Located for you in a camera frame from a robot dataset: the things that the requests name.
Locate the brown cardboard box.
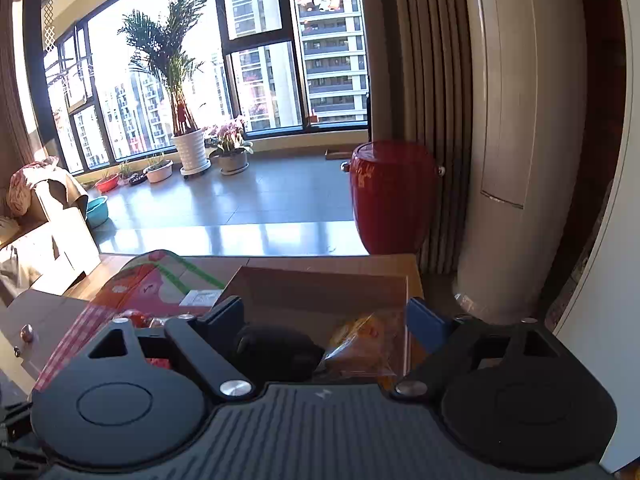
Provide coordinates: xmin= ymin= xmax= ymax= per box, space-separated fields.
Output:
xmin=182 ymin=254 xmax=426 ymax=391

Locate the beige pleated curtain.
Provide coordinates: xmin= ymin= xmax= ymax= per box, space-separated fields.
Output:
xmin=390 ymin=0 xmax=473 ymax=275

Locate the grey drawer cabinet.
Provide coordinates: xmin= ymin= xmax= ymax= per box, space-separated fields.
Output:
xmin=0 ymin=290 xmax=91 ymax=381

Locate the pink patterned cloth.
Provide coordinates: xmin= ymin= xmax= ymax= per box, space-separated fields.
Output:
xmin=9 ymin=156 xmax=61 ymax=216

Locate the teal plastic basin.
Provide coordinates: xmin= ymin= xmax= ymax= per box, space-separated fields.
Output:
xmin=85 ymin=196 xmax=109 ymax=229

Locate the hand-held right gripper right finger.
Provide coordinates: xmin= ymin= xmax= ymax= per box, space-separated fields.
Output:
xmin=392 ymin=298 xmax=557 ymax=402

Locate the open cardboard carton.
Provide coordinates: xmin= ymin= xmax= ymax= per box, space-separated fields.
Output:
xmin=0 ymin=167 xmax=101 ymax=306

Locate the pink orchid in pot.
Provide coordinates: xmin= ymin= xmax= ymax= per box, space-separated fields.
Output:
xmin=205 ymin=116 xmax=254 ymax=176

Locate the red drum stool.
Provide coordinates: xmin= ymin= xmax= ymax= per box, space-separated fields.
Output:
xmin=340 ymin=141 xmax=446 ymax=256

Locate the clear packet of orange bread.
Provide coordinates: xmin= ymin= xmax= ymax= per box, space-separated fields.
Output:
xmin=320 ymin=307 xmax=408 ymax=378

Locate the small white planter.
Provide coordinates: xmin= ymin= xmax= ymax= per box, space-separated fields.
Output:
xmin=144 ymin=152 xmax=174 ymax=184

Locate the white tower air conditioner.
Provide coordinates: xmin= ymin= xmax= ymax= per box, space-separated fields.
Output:
xmin=452 ymin=0 xmax=588 ymax=326

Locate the colourful cartoon play mat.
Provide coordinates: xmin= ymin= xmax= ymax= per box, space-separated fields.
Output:
xmin=32 ymin=249 xmax=228 ymax=393

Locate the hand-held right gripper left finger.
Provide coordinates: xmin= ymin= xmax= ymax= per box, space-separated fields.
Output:
xmin=89 ymin=296 xmax=255 ymax=403

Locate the black plush toy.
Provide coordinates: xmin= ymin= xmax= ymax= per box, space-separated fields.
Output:
xmin=232 ymin=325 xmax=326 ymax=383

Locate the palm plant in white pot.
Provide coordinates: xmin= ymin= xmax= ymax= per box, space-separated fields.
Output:
xmin=117 ymin=0 xmax=213 ymax=176

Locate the white door panel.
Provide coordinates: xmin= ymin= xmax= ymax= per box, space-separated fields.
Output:
xmin=552 ymin=0 xmax=640 ymax=476

